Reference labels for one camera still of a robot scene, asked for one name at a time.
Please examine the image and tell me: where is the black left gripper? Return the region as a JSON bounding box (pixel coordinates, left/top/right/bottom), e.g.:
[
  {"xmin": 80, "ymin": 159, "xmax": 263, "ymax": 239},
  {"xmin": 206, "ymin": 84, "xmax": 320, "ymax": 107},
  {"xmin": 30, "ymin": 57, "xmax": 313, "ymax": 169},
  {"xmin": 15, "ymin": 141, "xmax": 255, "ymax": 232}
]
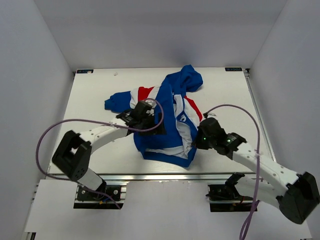
[{"xmin": 138, "ymin": 112, "xmax": 167, "ymax": 136}]

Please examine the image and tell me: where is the blue white red jacket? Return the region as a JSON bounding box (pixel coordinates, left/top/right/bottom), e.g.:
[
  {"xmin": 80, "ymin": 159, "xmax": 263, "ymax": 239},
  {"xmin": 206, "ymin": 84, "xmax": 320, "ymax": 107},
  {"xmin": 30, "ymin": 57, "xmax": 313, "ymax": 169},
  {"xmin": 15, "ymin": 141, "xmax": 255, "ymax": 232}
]
[{"xmin": 104, "ymin": 65, "xmax": 203, "ymax": 168}]

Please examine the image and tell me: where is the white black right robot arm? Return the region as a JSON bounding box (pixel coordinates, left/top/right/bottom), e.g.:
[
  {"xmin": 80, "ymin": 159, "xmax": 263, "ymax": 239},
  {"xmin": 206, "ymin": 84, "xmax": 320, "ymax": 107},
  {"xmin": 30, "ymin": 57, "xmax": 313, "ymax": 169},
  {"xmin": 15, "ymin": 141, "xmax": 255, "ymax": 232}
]
[{"xmin": 192, "ymin": 117, "xmax": 320, "ymax": 225}]

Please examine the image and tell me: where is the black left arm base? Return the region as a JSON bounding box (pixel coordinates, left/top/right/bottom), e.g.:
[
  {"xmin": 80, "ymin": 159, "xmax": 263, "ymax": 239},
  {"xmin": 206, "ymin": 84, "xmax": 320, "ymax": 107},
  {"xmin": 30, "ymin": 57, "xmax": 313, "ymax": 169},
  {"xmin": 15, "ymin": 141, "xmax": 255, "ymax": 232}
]
[{"xmin": 73, "ymin": 180, "xmax": 128, "ymax": 210}]

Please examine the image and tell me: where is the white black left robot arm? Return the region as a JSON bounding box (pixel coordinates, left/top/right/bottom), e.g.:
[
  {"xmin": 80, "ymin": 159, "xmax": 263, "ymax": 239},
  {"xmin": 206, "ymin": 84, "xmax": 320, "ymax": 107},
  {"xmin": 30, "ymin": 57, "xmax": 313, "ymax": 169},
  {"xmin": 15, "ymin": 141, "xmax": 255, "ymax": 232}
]
[{"xmin": 52, "ymin": 98, "xmax": 166, "ymax": 200}]

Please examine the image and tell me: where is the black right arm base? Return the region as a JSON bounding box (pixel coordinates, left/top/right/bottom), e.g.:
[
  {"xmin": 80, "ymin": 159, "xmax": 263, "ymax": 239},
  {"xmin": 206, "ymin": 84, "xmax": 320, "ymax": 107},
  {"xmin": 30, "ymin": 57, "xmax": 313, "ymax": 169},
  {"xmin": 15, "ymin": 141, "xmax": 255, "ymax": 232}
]
[{"xmin": 205, "ymin": 172, "xmax": 253, "ymax": 213}]

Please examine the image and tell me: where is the blue right corner label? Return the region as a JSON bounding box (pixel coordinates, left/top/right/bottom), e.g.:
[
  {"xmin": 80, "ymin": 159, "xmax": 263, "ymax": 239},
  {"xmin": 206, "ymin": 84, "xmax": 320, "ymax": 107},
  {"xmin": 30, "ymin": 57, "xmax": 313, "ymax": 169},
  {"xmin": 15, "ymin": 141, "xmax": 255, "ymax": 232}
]
[{"xmin": 224, "ymin": 67, "xmax": 243, "ymax": 72}]

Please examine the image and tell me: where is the blue corner label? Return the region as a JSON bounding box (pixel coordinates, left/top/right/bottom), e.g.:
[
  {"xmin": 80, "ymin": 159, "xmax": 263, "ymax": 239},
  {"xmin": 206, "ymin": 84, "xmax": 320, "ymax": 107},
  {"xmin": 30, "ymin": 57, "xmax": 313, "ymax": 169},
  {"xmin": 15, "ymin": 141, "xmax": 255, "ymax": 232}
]
[
  {"xmin": 224, "ymin": 67, "xmax": 243, "ymax": 72},
  {"xmin": 76, "ymin": 69, "xmax": 94, "ymax": 74}
]

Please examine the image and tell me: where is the blue left corner label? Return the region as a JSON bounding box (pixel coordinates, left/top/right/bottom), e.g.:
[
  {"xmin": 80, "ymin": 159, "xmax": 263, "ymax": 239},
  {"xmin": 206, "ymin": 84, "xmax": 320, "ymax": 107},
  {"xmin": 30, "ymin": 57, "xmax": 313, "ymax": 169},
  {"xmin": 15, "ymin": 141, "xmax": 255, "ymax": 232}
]
[{"xmin": 76, "ymin": 69, "xmax": 94, "ymax": 74}]

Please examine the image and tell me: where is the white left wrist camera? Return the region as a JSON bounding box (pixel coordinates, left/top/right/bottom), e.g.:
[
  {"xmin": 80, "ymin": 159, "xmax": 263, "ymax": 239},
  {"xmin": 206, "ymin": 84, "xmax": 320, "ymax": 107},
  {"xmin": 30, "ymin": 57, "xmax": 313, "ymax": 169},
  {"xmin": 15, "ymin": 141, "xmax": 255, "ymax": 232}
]
[{"xmin": 143, "ymin": 98, "xmax": 157, "ymax": 109}]

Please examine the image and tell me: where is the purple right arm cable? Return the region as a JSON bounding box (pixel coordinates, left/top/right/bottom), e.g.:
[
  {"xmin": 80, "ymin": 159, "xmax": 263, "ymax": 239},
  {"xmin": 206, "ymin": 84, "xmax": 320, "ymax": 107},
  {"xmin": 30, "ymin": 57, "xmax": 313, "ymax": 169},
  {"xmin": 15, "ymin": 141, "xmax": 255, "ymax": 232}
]
[{"xmin": 203, "ymin": 104, "xmax": 262, "ymax": 240}]

